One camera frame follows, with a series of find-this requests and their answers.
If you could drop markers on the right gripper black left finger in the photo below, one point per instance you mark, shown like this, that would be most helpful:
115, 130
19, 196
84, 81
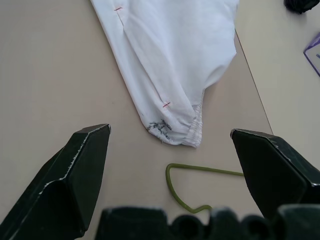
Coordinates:
52, 190

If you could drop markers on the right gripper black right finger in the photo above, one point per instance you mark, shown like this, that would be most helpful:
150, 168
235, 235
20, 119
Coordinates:
275, 170

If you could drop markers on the white t-shirt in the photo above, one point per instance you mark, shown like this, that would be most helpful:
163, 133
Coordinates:
170, 62

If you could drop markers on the purple and white tissue box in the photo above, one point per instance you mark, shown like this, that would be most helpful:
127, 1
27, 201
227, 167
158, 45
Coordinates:
313, 55

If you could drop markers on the dark purple bundle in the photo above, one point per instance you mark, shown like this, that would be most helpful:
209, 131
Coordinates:
300, 5

